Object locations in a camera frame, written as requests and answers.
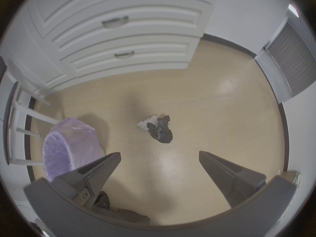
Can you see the white wardrobe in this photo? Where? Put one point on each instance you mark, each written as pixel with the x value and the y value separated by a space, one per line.
pixel 123 4

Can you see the white printed wrapper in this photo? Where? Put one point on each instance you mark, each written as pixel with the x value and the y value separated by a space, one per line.
pixel 145 125

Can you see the white chair with grey cushions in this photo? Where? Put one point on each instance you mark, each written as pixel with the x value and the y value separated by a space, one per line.
pixel 11 132

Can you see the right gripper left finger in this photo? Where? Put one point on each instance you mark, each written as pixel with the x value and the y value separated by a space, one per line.
pixel 91 176

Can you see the black plastic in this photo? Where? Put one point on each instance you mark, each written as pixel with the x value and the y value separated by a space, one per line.
pixel 163 133

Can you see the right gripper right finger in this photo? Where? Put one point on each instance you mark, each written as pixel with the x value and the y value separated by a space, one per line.
pixel 232 181

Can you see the purple plastic bag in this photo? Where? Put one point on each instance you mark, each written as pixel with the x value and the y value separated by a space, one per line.
pixel 64 144

